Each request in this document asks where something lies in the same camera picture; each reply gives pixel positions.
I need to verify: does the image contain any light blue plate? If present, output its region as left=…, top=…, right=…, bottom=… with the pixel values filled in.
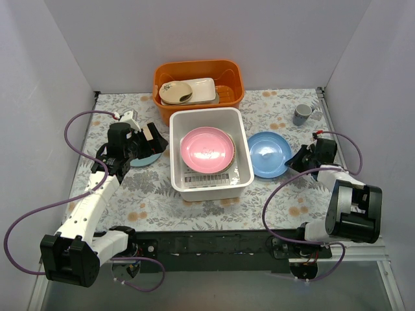
left=130, top=154, right=161, bottom=168

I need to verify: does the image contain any pink plate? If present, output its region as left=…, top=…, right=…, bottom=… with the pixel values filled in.
left=180, top=126, right=233, bottom=173

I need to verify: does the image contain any woven bamboo plate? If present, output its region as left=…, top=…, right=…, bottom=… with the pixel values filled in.
left=230, top=138, right=237, bottom=166

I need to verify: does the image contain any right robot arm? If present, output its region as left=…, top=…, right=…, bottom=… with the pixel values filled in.
left=285, top=134, right=383, bottom=258

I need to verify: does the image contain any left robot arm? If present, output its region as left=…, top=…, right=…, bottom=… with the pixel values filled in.
left=40, top=122, right=168, bottom=287

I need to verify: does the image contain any white plastic bin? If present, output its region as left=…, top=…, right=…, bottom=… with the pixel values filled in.
left=169, top=108, right=254, bottom=202

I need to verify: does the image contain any orange plastic bin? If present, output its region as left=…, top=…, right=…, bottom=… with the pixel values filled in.
left=152, top=59, right=245, bottom=125

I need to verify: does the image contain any floral table mat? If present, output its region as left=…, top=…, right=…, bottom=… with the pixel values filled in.
left=63, top=89, right=367, bottom=233

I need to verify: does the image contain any grey ceramic cup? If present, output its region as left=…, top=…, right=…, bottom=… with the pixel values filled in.
left=292, top=104, right=313, bottom=126

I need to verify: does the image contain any cream round floral dish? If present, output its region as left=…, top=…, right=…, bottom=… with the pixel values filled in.
left=159, top=81, right=193, bottom=104

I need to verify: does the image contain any cream rectangular tray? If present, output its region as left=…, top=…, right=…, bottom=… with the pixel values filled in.
left=161, top=78, right=217, bottom=106

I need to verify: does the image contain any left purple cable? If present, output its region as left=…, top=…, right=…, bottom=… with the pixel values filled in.
left=3, top=110, right=166, bottom=293

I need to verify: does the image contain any aluminium rail frame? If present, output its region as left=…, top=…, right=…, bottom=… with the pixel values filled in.
left=29, top=88, right=405, bottom=310

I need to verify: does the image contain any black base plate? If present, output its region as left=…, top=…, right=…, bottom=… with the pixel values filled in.
left=129, top=229, right=331, bottom=273

